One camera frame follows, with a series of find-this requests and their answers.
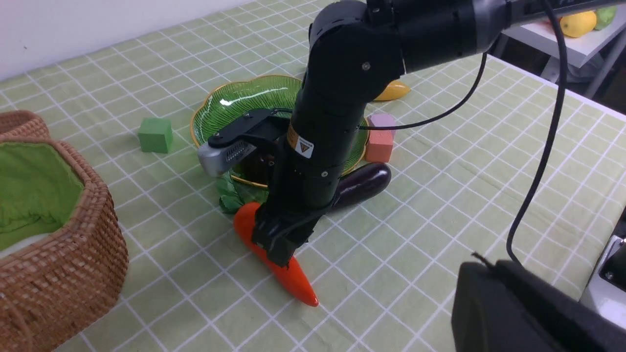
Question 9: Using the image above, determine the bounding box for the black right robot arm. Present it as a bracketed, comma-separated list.
[252, 0, 615, 267]

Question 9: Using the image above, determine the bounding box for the yellow toy banana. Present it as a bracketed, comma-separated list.
[374, 80, 411, 102]

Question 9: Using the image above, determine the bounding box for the green foam cube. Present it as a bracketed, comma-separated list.
[138, 118, 174, 154]

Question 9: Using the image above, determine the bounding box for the wicker basket green lining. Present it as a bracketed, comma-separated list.
[0, 136, 130, 352]

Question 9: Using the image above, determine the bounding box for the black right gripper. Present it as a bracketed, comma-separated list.
[251, 198, 333, 267]

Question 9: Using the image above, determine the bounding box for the orange foam cube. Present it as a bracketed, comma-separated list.
[365, 130, 394, 163]

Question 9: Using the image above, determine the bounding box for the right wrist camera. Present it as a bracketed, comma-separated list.
[197, 108, 292, 177]

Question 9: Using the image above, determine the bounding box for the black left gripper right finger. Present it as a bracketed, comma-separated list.
[494, 260, 625, 352]

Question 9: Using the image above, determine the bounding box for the green checkered tablecloth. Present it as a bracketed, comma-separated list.
[0, 0, 626, 352]

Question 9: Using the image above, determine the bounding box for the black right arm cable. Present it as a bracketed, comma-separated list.
[359, 0, 570, 267]

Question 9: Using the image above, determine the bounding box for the green fruit on side table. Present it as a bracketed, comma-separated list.
[594, 6, 618, 31]

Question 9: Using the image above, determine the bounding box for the pink foam cube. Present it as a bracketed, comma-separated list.
[367, 113, 397, 138]

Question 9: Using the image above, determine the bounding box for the green glass leaf plate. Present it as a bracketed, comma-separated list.
[189, 74, 369, 189]

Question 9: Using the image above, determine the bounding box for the yellow fruit on side table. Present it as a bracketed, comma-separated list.
[559, 11, 597, 38]

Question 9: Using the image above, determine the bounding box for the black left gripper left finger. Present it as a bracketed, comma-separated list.
[451, 261, 554, 352]

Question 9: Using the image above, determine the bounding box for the purple toy eggplant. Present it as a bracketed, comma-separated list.
[331, 162, 392, 211]

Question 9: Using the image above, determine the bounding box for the orange toy carrot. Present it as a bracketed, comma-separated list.
[216, 173, 319, 307]

